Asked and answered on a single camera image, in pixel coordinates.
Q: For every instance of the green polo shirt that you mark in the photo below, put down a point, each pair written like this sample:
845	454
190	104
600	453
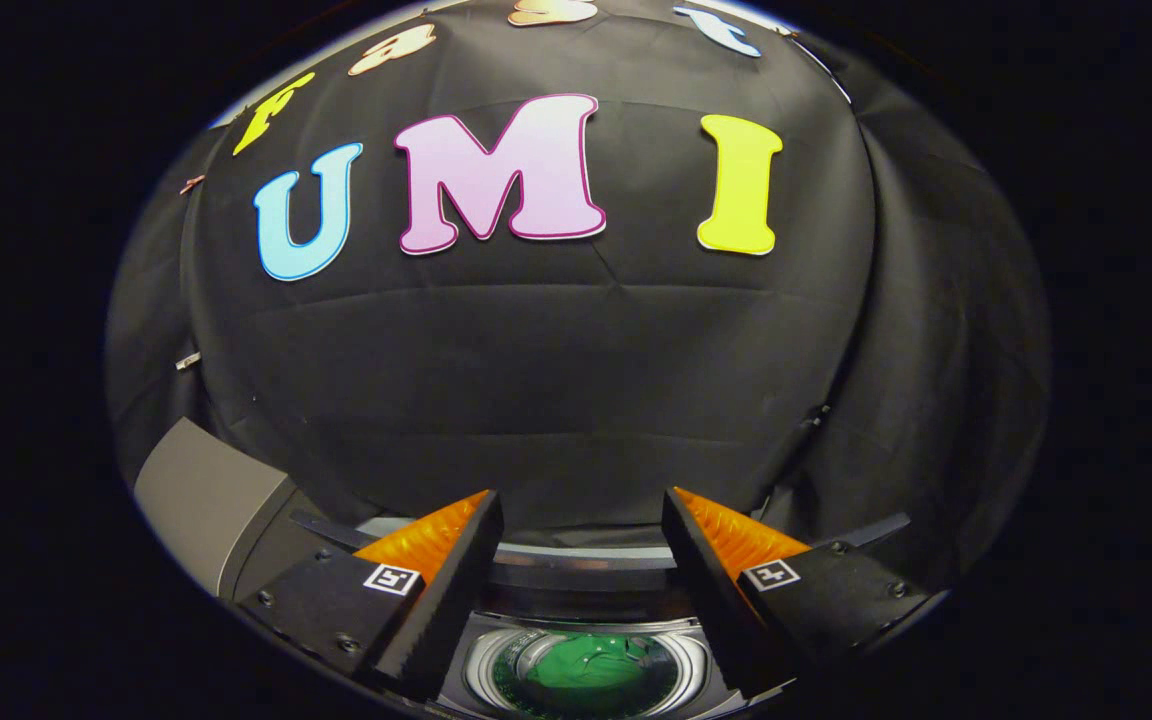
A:
586	675

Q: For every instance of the small white clip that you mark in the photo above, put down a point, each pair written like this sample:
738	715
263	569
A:
188	361

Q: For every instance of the grey washing machine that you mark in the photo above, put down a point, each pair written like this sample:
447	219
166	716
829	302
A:
476	665

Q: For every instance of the small pink clip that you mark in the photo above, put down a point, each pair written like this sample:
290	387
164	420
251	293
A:
192	184

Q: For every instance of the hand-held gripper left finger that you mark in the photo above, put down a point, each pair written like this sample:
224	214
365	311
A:
446	610

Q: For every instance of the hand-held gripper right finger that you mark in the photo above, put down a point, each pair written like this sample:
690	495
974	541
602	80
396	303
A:
711	610

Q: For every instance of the black backdrop cloth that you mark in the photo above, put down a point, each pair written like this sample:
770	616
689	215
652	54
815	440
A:
556	350

